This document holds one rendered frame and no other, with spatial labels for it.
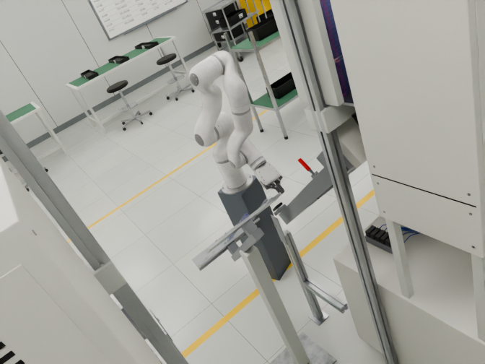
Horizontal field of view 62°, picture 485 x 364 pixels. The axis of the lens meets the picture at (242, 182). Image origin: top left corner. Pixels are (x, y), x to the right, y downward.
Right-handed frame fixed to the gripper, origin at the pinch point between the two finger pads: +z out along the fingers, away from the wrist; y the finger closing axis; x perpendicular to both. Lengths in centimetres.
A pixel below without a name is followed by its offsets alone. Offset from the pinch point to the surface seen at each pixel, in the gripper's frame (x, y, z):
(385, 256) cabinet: 32, -3, 50
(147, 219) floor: -193, 38, -73
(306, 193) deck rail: 40.1, 10.0, 11.1
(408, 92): 112, 10, 11
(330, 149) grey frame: 79, 14, 7
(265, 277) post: 12.5, 36.3, 26.9
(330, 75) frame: 98, 11, -6
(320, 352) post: -31, 27, 75
